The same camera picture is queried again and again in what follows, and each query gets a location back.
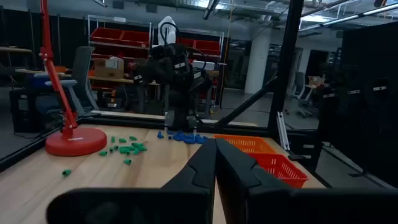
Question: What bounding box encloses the black aluminium table frame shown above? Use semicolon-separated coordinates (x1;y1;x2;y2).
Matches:
0;0;330;190

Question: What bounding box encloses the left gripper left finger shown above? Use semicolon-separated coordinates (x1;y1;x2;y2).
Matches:
45;139;218;224

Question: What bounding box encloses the metal shelf rack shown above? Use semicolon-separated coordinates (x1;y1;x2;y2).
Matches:
86;14;154;94
176;27;225;108

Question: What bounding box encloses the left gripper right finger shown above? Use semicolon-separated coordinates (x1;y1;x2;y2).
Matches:
216;138;398;224

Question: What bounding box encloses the grey office chair blue seat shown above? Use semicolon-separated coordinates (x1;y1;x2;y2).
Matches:
30;45;101;116

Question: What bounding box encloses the light grey office chair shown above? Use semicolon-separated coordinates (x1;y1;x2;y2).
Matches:
285;71;326;119

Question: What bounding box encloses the white concrete column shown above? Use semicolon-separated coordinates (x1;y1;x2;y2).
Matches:
244;27;273;95

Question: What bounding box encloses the red desk lamp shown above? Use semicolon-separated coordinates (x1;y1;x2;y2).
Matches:
39;0;108;157

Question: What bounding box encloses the orange plastic basket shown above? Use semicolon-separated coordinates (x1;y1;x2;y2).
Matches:
213;134;276;155

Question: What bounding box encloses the silver aluminium extrusion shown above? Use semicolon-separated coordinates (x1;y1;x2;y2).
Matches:
276;111;292;152

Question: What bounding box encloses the cardboard box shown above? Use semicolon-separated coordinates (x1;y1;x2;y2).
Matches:
93;57;125;80

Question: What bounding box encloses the wooden workbench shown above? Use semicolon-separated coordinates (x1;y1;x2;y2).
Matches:
14;68;160;85

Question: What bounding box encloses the red plastic basket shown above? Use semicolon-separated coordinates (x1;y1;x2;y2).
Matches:
247;152;309;189

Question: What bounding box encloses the red storage bin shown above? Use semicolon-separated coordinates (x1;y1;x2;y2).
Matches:
90;27;124;44
119;30;150;48
193;39;222;57
178;37;196;48

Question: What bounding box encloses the black partition wall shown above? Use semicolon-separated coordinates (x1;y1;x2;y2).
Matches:
316;21;398;189

